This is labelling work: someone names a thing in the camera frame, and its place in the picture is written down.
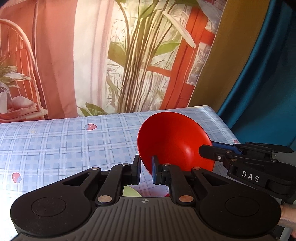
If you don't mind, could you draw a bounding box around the green square plate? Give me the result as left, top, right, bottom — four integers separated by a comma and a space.
122, 186, 141, 197

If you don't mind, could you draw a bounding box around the person's right hand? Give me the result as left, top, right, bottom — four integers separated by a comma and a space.
278, 203, 296, 230

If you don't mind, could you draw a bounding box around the teal blue curtain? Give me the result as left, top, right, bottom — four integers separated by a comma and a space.
218, 1, 295, 149

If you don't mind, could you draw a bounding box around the blue plaid tablecloth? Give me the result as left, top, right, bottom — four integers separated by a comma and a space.
0, 105, 241, 241

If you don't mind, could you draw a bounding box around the printed room scene backdrop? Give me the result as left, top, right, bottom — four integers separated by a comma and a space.
1, 1, 226, 123

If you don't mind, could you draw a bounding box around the wooden yellow panel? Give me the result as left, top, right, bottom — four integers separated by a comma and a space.
189, 1, 269, 111

